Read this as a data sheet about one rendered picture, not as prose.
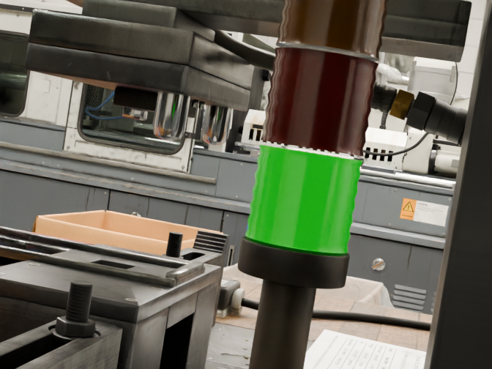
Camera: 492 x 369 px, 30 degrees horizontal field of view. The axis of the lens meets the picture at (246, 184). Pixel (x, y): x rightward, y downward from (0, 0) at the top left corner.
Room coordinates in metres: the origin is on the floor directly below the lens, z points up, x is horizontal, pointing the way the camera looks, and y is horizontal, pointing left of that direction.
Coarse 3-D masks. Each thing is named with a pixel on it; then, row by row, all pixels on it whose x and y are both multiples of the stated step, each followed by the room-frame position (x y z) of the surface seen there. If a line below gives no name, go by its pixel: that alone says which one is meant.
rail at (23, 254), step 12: (0, 252) 0.60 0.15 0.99; (12, 252) 0.59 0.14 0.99; (24, 252) 0.59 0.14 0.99; (36, 252) 0.60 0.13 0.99; (0, 264) 0.60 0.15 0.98; (60, 264) 0.59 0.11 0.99; (72, 264) 0.59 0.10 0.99; (84, 264) 0.58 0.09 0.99; (96, 264) 0.58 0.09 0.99; (120, 276) 0.58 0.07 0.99; (132, 276) 0.58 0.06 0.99; (144, 276) 0.58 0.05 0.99; (156, 276) 0.58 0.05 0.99
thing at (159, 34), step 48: (96, 0) 0.56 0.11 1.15; (144, 0) 0.57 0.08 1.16; (192, 0) 0.56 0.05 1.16; (240, 0) 0.56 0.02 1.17; (432, 0) 0.53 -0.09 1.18; (48, 48) 0.54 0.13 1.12; (96, 48) 0.54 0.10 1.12; (144, 48) 0.53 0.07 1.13; (192, 48) 0.53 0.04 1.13; (384, 48) 0.60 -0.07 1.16; (432, 48) 0.56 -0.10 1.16; (144, 96) 0.59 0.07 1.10; (192, 96) 0.55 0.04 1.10; (240, 96) 0.67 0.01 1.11
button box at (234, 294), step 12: (228, 288) 0.94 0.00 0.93; (240, 288) 0.96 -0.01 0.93; (228, 300) 0.94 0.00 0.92; (240, 300) 0.95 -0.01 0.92; (252, 300) 0.95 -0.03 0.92; (228, 312) 0.95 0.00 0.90; (240, 312) 0.96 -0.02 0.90; (324, 312) 1.01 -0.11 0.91; (336, 312) 1.01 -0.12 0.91; (348, 312) 1.02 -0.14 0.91; (396, 324) 1.03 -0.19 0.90; (408, 324) 1.03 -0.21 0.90; (420, 324) 1.03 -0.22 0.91
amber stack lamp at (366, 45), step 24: (288, 0) 0.33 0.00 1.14; (312, 0) 0.32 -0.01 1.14; (336, 0) 0.32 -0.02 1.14; (360, 0) 0.32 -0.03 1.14; (384, 0) 0.33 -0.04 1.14; (288, 24) 0.32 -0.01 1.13; (312, 24) 0.32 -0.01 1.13; (336, 24) 0.32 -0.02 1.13; (360, 24) 0.32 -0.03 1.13; (312, 48) 0.33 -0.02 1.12; (336, 48) 0.32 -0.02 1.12; (360, 48) 0.32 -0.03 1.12
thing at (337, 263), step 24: (240, 264) 0.33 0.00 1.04; (264, 264) 0.32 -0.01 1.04; (288, 264) 0.31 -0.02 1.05; (312, 264) 0.31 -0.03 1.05; (336, 264) 0.32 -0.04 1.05; (264, 288) 0.33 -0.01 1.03; (288, 288) 0.32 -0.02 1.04; (312, 288) 0.33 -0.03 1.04; (264, 312) 0.33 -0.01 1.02; (288, 312) 0.32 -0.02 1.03; (312, 312) 0.33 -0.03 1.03; (264, 336) 0.33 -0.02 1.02; (288, 336) 0.32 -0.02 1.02; (264, 360) 0.33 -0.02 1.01; (288, 360) 0.32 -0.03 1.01
